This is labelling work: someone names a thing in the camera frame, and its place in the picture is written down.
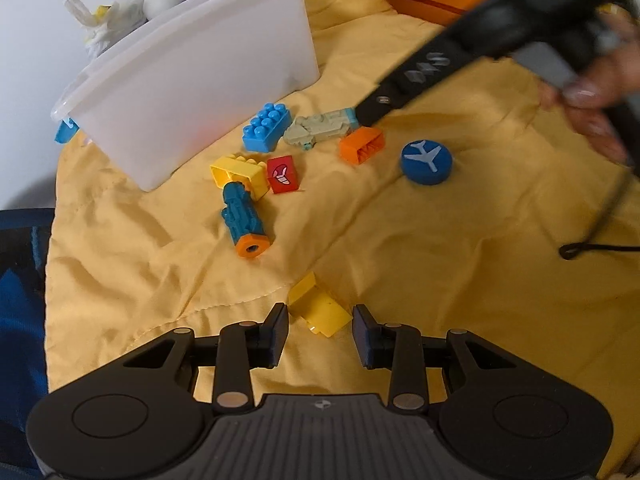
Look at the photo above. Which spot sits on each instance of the white plastic storage bin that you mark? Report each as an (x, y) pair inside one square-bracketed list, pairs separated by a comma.
[(186, 78)]

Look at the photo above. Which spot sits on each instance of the yellow long brick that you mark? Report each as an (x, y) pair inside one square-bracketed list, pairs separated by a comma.
[(248, 171)]

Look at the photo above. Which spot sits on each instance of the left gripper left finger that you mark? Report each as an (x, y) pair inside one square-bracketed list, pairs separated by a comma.
[(242, 347)]

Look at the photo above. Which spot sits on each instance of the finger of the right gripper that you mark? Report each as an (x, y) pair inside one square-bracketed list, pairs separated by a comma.
[(476, 35)]

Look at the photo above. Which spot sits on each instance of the yellow cloth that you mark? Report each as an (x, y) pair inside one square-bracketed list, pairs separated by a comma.
[(477, 252)]

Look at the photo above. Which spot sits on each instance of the small red printed brick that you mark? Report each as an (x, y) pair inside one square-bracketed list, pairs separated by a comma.
[(282, 174)]

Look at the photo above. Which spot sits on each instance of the white plastic bag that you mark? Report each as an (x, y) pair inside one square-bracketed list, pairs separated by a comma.
[(106, 25)]

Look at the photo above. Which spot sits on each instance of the orange brick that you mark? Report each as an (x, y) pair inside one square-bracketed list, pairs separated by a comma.
[(360, 145)]

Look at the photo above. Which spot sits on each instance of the grey green toy vehicle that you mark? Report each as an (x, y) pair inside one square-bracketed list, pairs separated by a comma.
[(306, 132)]

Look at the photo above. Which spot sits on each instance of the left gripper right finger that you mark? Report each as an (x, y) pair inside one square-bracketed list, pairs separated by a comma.
[(397, 348)]

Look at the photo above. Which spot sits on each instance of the person right hand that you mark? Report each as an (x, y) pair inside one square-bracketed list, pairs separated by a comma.
[(604, 83)]

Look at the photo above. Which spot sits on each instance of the blue airplane disc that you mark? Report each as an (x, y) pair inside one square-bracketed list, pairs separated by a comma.
[(426, 162)]

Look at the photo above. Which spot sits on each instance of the light blue studded brick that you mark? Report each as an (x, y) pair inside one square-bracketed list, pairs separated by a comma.
[(266, 128)]

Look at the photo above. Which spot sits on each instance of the teal orange cylinder toy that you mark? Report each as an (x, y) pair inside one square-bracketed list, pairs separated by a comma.
[(247, 232)]

